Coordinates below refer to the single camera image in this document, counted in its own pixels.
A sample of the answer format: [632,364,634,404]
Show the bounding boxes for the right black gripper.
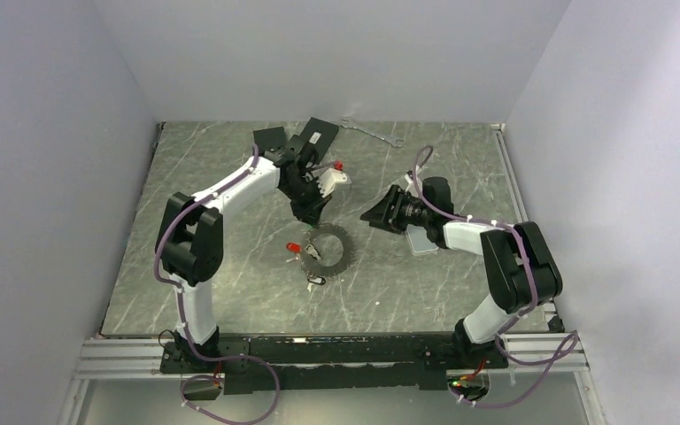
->
[360,185,432,234]

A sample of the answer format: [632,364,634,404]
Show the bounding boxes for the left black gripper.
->
[281,175,334,228]

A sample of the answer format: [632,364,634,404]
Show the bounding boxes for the red tagged key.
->
[285,242,303,258]

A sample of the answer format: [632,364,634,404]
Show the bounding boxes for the black tagged key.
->
[307,276,327,291]

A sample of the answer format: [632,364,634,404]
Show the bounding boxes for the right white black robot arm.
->
[360,177,563,367]

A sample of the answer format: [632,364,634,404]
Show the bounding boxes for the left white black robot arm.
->
[154,130,345,372]

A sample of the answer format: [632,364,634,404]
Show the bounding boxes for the clear plastic case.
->
[406,225,438,256]

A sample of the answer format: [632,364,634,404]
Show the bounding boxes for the silver wrench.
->
[340,117,405,148]

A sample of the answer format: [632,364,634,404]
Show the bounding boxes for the black box with label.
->
[297,117,340,165]

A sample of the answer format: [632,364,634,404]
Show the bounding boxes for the black flat box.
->
[252,127,288,154]

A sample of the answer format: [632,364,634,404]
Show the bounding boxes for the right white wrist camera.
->
[404,171,421,193]

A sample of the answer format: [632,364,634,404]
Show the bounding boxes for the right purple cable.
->
[410,144,582,411]

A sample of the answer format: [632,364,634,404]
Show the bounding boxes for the purple cable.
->
[151,143,282,423]
[410,144,582,411]

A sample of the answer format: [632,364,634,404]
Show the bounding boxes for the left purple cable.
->
[151,143,282,423]

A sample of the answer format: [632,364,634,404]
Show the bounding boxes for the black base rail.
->
[159,332,508,395]

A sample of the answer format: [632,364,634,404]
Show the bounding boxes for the aluminium frame rail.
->
[73,334,591,380]

